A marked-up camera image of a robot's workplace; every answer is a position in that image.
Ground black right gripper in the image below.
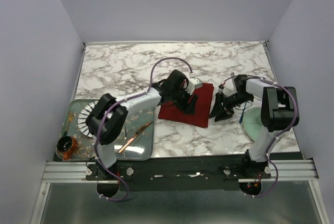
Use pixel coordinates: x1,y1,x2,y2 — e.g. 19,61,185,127
208,92,253,123

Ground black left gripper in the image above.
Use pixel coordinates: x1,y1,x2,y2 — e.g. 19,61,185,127
171,85,199,116

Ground dark red cloth napkin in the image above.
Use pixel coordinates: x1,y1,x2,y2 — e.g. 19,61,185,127
158,83,214,128

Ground blue handled fork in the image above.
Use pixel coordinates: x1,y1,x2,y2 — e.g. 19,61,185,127
239,102,248,124

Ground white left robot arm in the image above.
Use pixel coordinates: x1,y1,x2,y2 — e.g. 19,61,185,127
85,70,202,180

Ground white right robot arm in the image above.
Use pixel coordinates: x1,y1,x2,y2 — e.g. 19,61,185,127
209,75,300,178

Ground light green plate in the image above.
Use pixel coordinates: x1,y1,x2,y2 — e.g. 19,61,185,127
242,107,267,142

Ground silver table knife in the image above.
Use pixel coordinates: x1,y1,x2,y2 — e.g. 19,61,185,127
231,72,236,90

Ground rose gold knife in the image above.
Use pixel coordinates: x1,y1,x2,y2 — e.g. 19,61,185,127
118,121,153,154

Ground teal floral serving tray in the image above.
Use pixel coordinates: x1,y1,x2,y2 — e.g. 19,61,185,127
59,99,155,161

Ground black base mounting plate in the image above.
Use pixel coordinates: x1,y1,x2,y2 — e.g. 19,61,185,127
86,155,271,192

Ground silver spoon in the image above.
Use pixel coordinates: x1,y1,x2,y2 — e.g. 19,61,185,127
124,125,127,140

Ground blue striped white plate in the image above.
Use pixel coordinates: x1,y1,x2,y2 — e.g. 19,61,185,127
77,101,97,138

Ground gold fork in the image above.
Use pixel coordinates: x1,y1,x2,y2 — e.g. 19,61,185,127
63,111,74,136

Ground black and orange cup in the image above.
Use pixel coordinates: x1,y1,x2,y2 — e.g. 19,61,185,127
56,136,78,160

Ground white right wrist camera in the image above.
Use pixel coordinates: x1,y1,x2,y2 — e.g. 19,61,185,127
218,83,226,94

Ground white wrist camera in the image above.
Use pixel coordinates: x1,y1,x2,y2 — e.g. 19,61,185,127
218,83,226,94
186,77,202,93

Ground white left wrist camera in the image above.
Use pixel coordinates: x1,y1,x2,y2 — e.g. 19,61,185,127
186,77,202,93

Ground aluminium frame rail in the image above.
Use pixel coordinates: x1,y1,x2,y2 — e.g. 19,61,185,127
42,159,319,183

